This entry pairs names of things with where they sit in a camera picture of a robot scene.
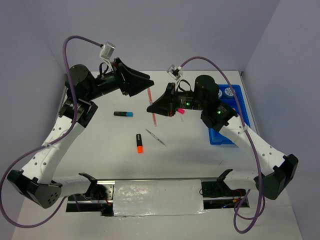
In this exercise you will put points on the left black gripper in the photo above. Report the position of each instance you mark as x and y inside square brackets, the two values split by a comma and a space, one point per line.
[129, 86]

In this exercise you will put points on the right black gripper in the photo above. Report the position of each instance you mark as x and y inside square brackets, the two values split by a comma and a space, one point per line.
[166, 104]

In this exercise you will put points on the slim silver pen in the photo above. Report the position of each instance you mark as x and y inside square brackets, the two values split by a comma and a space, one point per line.
[155, 137]

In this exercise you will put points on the blue cap black highlighter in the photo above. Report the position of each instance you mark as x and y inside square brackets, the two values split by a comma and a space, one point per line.
[123, 113]

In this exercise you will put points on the blue round tape tin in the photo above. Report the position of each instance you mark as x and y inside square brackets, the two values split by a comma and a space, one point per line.
[228, 93]

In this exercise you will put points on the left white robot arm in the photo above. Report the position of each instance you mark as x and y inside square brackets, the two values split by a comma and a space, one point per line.
[36, 179]

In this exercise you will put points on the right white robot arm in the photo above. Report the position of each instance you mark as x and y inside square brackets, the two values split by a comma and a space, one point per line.
[275, 170]

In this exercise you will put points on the pink cap black highlighter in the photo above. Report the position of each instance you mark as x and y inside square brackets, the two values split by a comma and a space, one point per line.
[181, 111]

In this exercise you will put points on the orange cap black highlighter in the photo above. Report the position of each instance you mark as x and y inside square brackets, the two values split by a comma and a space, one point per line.
[139, 143]

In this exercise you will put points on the blue plastic compartment tray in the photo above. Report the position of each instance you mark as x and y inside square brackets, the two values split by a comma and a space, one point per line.
[215, 138]

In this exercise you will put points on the white foil covered panel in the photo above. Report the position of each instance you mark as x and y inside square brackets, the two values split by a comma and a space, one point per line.
[157, 198]

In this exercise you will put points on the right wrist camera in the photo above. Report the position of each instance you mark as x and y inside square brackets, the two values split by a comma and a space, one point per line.
[175, 72]

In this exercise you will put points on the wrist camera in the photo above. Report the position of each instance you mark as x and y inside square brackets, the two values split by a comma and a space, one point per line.
[175, 72]
[107, 50]

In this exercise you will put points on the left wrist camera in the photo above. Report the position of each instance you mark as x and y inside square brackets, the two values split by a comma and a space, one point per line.
[107, 50]

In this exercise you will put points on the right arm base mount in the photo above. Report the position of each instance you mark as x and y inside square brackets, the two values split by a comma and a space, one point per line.
[217, 195]

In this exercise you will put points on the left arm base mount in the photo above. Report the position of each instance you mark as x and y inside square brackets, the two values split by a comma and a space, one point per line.
[98, 197]

